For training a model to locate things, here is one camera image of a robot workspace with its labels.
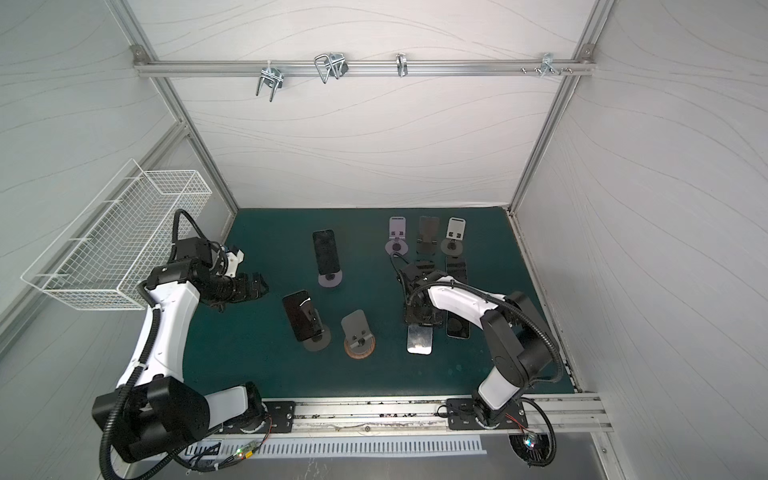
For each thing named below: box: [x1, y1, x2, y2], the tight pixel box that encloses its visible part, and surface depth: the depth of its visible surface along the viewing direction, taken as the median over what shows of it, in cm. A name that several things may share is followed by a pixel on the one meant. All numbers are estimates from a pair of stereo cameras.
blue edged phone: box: [407, 324, 434, 355], surface depth 86 cm
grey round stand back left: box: [318, 270, 343, 288], surface depth 100 cm
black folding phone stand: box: [416, 216, 440, 255], surface depth 104 cm
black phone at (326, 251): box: [312, 229, 340, 275], surface depth 95 cm
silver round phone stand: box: [440, 217, 466, 257], surface depth 106 cm
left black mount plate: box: [221, 401, 296, 433], surface depth 74 cm
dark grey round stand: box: [302, 320, 331, 352], surface depth 87 cm
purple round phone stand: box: [385, 216, 409, 256], surface depth 106 cm
